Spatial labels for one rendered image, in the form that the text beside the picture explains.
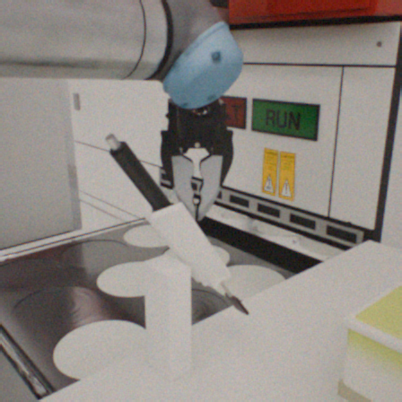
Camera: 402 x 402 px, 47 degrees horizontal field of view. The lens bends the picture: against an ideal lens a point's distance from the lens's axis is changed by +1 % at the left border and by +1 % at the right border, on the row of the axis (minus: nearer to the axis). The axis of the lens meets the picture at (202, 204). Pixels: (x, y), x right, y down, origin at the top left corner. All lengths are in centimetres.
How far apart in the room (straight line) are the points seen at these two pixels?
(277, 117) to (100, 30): 38
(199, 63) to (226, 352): 23
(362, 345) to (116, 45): 26
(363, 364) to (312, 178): 37
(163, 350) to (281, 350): 10
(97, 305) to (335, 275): 28
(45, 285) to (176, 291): 35
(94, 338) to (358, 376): 29
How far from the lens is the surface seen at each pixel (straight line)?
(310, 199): 66
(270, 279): 63
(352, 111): 60
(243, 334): 40
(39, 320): 57
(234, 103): 73
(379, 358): 31
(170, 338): 33
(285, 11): 60
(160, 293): 32
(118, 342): 51
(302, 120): 64
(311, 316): 44
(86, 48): 34
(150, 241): 75
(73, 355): 50
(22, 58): 33
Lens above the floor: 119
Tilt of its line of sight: 18 degrees down
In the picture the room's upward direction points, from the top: straight up
